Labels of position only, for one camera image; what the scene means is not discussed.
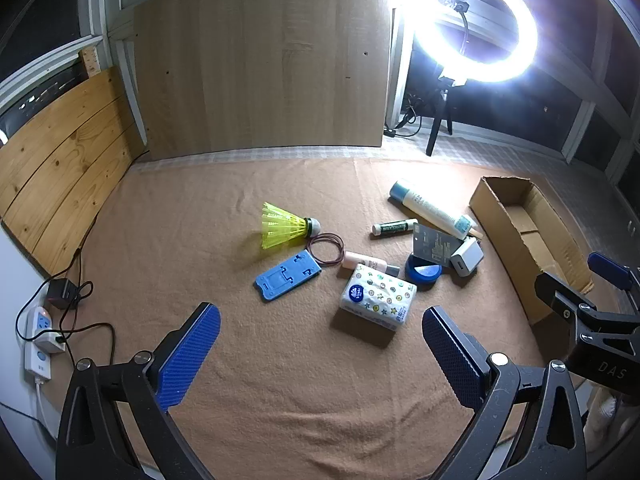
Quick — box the patterned tissue pack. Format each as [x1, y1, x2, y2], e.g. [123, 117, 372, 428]
[337, 262, 418, 333]

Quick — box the blue phone stand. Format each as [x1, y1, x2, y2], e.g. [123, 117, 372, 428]
[255, 250, 323, 303]

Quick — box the yellow shuttlecock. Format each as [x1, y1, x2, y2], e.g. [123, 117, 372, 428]
[261, 202, 323, 250]

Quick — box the brown cardboard box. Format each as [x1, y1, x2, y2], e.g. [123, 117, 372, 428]
[468, 176, 596, 326]

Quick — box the black power adapter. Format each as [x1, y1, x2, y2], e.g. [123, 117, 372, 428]
[47, 280, 81, 311]

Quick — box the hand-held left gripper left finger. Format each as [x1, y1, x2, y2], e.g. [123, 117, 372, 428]
[55, 302, 222, 480]

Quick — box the white sunscreen bottle blue cap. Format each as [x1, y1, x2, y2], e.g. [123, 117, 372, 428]
[390, 180, 475, 240]

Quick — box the patterned lighter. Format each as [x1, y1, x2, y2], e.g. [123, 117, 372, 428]
[362, 255, 401, 277]

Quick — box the black adapter cable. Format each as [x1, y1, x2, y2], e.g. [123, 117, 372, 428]
[15, 247, 118, 367]

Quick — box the pine plank board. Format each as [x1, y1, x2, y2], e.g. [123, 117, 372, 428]
[0, 67, 147, 277]

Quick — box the white wall charger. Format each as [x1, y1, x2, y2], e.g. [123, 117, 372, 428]
[450, 236, 485, 278]

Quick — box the white power cable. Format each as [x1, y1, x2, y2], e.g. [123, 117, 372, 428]
[34, 379, 57, 443]

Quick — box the white power strip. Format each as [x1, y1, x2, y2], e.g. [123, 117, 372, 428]
[16, 302, 68, 382]

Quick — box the dark printed card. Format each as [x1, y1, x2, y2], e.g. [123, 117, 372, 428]
[412, 224, 466, 267]

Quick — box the dark red hair tie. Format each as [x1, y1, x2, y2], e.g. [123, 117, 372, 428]
[307, 234, 346, 267]

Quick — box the black ring light cable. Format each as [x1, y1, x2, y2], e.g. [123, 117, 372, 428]
[397, 90, 431, 137]

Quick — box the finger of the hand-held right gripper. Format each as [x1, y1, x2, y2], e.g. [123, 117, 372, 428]
[587, 252, 640, 293]
[534, 271, 640, 346]

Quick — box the green lip balm tube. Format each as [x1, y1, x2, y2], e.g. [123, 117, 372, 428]
[371, 219, 418, 237]

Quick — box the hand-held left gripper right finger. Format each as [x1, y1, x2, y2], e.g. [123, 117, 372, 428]
[421, 305, 588, 480]

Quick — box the light wood panel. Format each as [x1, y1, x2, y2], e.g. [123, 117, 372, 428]
[132, 0, 393, 161]

